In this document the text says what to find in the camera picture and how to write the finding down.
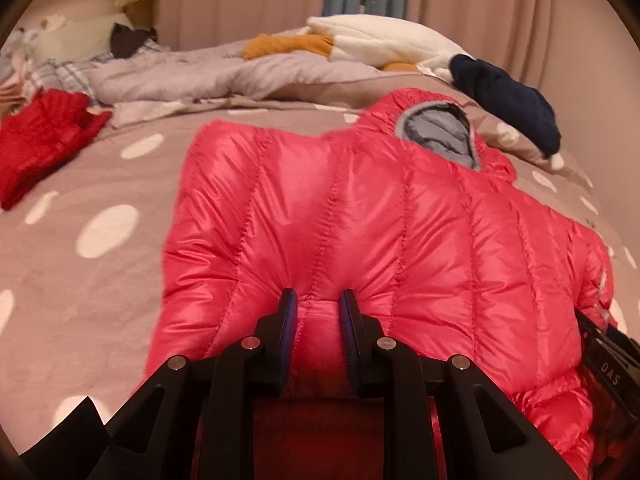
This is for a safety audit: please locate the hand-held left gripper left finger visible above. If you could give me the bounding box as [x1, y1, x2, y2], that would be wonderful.
[85, 288, 299, 480]

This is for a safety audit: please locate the red puffer jacket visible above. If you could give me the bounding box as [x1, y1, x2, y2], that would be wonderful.
[132, 87, 618, 480]

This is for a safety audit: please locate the navy blue garment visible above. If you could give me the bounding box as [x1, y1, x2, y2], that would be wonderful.
[448, 54, 562, 157]

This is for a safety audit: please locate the light grey quilt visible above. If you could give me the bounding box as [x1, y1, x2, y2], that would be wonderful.
[87, 27, 416, 128]

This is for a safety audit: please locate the white fleece garment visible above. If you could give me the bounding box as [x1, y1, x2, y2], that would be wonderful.
[305, 14, 476, 83]

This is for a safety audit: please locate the pink curtain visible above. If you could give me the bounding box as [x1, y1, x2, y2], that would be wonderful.
[155, 0, 586, 91]

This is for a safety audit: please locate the red knitted garment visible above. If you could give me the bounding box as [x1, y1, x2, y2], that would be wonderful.
[0, 87, 113, 211]

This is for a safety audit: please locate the plaid pillow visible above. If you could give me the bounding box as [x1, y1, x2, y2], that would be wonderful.
[27, 40, 168, 106]

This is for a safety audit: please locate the blue and white patterned cloth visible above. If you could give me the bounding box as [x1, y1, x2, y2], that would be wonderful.
[0, 25, 46, 81]

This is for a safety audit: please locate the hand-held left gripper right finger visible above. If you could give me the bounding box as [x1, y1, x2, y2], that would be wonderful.
[339, 288, 581, 480]

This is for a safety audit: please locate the white pillow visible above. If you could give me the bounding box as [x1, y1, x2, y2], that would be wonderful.
[30, 12, 131, 63]

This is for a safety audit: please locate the pink cloth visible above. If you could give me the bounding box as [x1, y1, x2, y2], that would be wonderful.
[0, 77, 31, 116]

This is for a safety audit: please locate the dark brown cloth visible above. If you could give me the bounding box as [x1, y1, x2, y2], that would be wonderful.
[110, 22, 158, 58]

